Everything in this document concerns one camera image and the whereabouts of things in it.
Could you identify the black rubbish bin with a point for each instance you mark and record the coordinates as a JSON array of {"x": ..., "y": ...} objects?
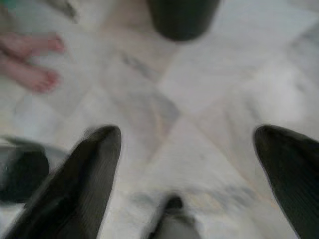
[{"x": 183, "y": 18}]

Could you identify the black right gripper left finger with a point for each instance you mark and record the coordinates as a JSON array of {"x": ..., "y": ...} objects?
[{"x": 79, "y": 184}]

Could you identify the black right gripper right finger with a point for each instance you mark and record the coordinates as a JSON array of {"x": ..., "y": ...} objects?
[{"x": 294, "y": 169}]

